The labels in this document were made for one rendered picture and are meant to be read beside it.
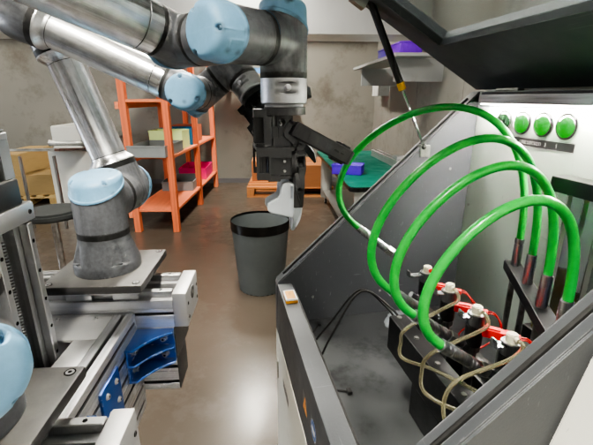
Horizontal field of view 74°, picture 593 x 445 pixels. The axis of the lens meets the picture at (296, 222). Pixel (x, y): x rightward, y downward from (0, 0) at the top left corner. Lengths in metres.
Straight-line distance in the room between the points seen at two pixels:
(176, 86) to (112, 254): 0.41
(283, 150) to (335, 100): 6.39
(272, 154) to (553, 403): 0.49
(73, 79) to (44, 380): 0.69
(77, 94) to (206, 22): 0.61
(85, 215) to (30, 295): 0.20
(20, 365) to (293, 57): 0.51
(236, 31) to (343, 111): 6.51
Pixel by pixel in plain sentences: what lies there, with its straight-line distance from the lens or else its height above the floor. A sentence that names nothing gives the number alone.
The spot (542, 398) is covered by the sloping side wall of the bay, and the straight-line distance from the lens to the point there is 0.57.
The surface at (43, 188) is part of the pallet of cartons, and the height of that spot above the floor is 0.23.
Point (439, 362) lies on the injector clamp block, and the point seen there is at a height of 0.98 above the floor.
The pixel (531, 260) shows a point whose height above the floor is 1.15.
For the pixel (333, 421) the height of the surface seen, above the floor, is 0.95.
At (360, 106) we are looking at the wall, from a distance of 7.10.
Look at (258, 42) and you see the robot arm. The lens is 0.59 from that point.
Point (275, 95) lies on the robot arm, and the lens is 0.64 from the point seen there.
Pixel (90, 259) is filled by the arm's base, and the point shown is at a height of 1.09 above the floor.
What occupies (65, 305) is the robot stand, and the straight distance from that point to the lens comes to 1.09.
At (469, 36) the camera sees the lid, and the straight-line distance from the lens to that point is 0.99.
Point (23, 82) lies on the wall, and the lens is 7.99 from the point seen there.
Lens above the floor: 1.43
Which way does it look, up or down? 18 degrees down
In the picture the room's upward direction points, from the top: straight up
